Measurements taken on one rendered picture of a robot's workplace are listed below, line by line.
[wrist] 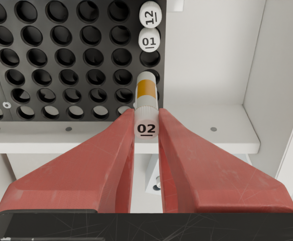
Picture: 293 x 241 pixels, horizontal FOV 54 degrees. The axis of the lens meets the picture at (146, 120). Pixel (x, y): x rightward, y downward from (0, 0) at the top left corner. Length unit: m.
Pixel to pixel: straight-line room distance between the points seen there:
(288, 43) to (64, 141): 0.18
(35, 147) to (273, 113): 0.19
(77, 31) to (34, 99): 0.06
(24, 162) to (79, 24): 0.32
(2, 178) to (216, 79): 0.37
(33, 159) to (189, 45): 0.30
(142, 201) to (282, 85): 0.34
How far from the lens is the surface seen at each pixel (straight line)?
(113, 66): 0.19
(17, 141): 0.26
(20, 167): 0.48
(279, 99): 0.22
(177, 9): 0.23
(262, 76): 0.25
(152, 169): 0.40
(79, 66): 0.20
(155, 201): 0.50
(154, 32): 0.17
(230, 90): 0.28
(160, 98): 0.20
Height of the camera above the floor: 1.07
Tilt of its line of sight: 54 degrees down
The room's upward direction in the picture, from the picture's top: 179 degrees counter-clockwise
